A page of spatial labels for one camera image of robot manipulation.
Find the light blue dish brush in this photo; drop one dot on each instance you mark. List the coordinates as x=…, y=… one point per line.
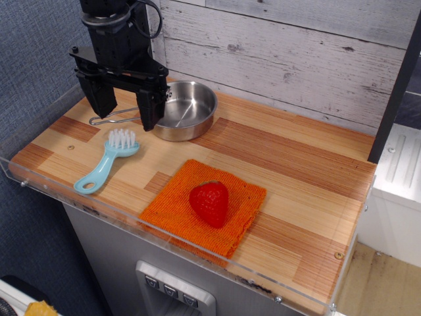
x=120, y=144

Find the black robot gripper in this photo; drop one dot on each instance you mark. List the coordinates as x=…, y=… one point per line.
x=120, y=57

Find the orange knitted cloth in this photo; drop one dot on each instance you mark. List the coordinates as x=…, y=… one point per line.
x=171, y=211

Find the clear acrylic table guard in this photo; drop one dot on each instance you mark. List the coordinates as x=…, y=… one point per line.
x=316, y=176

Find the grey dispenser button panel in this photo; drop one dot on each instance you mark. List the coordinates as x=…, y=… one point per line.
x=172, y=293

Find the yellow black object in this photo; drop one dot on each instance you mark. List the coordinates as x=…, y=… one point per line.
x=40, y=309

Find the red toy strawberry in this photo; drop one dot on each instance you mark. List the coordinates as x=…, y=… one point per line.
x=210, y=201

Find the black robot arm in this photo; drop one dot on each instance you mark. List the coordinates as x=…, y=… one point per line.
x=117, y=13

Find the dark right frame post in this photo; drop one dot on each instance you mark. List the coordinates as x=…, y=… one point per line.
x=397, y=94

